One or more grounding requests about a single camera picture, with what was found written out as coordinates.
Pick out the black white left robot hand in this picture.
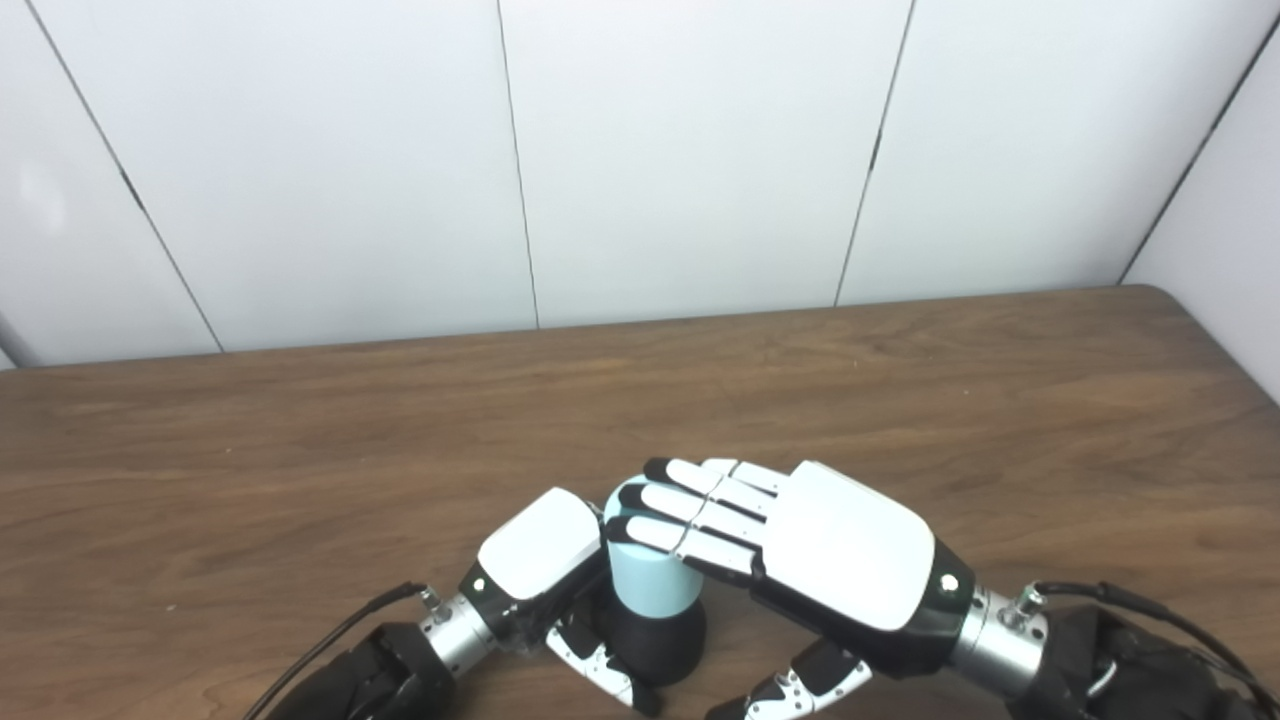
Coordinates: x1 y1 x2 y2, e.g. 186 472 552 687
458 487 663 718

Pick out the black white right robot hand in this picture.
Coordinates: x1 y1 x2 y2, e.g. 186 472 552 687
604 457 977 720

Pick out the light blue cylinder cup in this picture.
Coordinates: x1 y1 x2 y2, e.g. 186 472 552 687
603 476 706 621

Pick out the black funnel-shaped nozzle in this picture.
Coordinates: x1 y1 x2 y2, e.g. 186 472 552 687
598 590 709 688

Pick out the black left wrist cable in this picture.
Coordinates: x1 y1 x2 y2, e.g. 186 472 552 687
240 583 446 720

